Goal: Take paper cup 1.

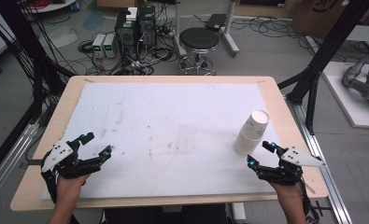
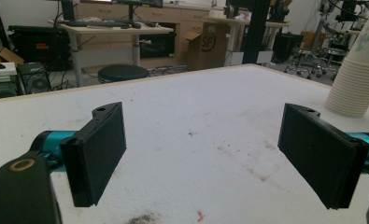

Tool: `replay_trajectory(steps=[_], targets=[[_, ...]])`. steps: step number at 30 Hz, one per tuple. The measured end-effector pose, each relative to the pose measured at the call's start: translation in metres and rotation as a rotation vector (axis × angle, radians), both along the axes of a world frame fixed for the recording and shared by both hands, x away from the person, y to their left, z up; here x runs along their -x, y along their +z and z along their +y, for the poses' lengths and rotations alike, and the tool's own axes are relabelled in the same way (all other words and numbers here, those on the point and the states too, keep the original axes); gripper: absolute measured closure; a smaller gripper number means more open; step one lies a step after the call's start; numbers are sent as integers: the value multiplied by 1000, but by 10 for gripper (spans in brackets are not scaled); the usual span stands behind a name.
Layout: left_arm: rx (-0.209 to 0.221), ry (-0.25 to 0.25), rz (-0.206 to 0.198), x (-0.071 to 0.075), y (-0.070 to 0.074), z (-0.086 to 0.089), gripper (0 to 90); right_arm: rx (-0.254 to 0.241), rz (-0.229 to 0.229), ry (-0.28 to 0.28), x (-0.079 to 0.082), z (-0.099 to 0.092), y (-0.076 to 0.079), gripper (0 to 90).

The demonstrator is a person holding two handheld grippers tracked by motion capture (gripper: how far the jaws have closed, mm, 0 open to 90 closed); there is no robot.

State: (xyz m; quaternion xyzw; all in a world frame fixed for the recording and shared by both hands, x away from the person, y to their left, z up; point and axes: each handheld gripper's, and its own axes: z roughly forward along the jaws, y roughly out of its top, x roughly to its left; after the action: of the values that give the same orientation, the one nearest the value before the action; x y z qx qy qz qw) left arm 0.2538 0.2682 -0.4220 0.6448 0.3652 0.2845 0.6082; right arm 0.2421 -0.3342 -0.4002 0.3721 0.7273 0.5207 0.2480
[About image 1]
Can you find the person's left hand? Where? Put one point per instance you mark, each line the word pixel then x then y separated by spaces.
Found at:
pixel 68 188

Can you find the flat black box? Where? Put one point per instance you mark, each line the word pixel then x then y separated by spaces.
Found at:
pixel 216 22

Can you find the aluminium floor rail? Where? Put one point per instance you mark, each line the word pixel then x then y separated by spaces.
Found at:
pixel 7 158
pixel 325 174

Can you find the white foam mat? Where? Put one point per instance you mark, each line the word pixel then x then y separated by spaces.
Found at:
pixel 173 130

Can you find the black computer tower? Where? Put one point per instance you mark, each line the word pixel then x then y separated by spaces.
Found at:
pixel 147 25
pixel 126 40

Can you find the white floor platform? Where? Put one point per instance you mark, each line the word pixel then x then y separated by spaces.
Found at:
pixel 350 105

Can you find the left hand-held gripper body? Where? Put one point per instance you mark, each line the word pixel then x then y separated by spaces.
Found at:
pixel 60 152

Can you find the stack of nested white cups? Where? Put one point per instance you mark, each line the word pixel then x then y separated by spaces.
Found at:
pixel 246 144

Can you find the person's dark clothing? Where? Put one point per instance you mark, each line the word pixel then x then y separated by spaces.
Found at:
pixel 160 215

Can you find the white bench power supply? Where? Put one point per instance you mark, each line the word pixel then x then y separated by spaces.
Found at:
pixel 98 45
pixel 110 45

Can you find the white table leg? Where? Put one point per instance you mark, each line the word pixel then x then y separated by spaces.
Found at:
pixel 238 213

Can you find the black metal frame post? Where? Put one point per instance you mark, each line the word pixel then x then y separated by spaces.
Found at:
pixel 23 49
pixel 325 53

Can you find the black round stool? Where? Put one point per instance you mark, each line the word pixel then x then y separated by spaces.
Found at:
pixel 199 39

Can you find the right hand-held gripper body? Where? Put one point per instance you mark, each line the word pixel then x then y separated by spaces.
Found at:
pixel 297 158

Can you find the black tape strip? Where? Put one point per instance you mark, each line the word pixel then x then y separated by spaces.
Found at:
pixel 35 162

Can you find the white round table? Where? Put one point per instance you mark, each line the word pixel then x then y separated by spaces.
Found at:
pixel 51 5

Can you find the brown cardboard box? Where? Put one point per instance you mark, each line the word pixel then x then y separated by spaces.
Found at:
pixel 325 15

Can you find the person's right hand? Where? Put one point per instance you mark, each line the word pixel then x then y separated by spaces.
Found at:
pixel 289 193

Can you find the small white box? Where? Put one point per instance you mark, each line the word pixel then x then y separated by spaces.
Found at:
pixel 131 14

